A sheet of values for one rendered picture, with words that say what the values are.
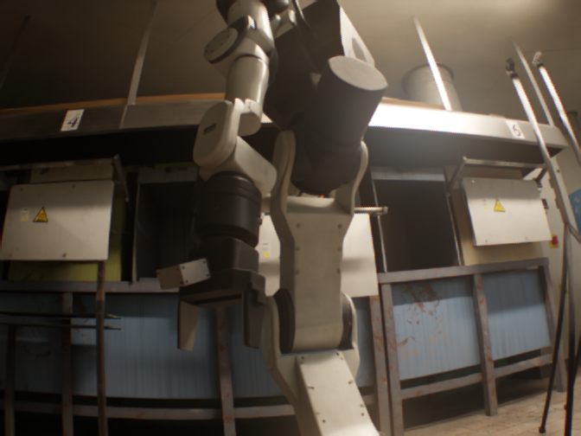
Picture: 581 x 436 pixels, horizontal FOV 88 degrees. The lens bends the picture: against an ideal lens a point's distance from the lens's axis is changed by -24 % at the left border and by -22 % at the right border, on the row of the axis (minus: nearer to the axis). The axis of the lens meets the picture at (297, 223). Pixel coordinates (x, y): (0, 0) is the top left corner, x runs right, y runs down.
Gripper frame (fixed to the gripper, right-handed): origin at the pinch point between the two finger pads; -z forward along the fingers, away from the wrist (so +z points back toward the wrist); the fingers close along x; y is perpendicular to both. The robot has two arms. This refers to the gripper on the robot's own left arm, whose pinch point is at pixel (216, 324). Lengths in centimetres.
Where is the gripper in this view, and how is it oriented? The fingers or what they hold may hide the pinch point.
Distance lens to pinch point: 44.9
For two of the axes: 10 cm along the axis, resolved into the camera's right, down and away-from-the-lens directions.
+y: -5.3, -4.0, -7.5
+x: -8.5, 2.3, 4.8
